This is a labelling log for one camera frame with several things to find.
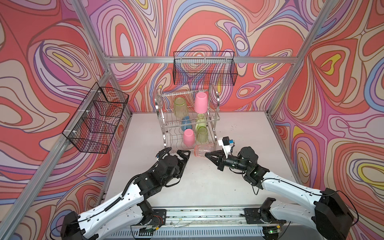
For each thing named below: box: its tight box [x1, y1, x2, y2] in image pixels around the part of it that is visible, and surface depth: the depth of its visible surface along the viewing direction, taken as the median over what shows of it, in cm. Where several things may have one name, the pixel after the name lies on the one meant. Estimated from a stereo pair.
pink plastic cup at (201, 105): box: [194, 92, 208, 114], surface depth 79 cm
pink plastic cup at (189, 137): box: [183, 128, 195, 146], surface depth 91 cm
